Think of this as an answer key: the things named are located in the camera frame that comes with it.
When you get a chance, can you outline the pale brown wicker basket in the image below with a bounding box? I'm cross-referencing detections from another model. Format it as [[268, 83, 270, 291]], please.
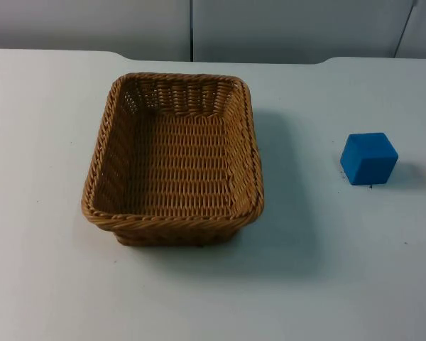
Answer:
[[80, 72, 266, 247]]

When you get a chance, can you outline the blue cube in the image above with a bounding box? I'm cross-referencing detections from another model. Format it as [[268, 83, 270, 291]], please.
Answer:
[[339, 132, 399, 186]]

